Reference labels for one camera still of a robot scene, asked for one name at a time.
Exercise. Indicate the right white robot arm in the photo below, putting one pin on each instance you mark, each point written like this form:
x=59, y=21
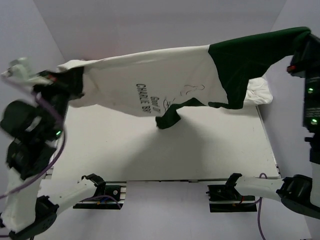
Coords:
x=293, y=127

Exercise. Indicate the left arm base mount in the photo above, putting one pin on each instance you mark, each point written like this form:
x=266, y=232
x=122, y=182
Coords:
x=111, y=198

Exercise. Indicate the white and green raglan t-shirt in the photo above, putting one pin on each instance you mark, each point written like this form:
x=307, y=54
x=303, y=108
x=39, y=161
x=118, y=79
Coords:
x=157, y=83

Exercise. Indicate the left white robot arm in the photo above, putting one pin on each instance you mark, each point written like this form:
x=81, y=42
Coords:
x=34, y=129

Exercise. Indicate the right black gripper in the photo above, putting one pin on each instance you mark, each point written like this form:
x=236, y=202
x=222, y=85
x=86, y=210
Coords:
x=306, y=57

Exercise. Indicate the crumpled white t-shirt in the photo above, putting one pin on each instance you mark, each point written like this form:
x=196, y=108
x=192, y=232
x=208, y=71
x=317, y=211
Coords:
x=258, y=93

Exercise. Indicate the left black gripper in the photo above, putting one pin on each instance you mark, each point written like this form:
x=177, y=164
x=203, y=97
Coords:
x=71, y=83

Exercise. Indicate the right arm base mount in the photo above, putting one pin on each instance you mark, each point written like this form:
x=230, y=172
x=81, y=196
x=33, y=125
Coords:
x=227, y=200

